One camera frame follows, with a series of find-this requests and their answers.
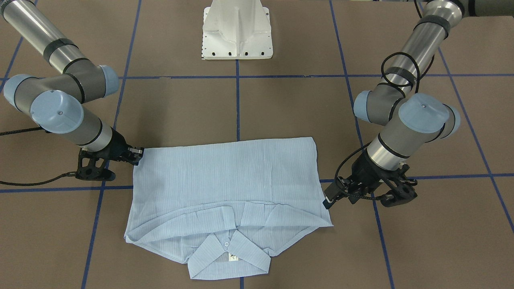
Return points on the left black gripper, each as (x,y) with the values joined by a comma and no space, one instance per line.
(366,168)

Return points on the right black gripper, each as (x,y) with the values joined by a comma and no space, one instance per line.
(117,144)

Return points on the light blue button-up shirt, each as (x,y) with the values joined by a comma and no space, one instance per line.
(226,209)

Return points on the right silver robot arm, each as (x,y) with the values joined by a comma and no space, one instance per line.
(56,104)

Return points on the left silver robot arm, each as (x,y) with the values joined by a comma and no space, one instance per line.
(409,118)

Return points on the white pedestal column with base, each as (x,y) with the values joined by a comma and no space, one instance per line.
(236,30)

